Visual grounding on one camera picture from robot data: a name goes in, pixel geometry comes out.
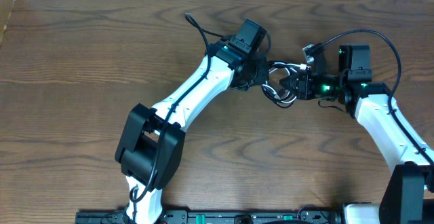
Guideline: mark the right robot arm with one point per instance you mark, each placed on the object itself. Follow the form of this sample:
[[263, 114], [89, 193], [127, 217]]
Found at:
[[373, 106]]

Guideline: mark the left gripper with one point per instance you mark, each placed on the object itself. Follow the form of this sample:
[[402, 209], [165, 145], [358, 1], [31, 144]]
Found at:
[[254, 73]]

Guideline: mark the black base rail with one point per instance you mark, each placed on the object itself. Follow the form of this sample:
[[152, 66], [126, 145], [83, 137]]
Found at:
[[306, 215]]

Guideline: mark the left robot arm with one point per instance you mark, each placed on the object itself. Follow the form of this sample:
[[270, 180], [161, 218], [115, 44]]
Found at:
[[152, 141]]

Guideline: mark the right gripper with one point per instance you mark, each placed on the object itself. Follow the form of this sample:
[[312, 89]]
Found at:
[[303, 86]]

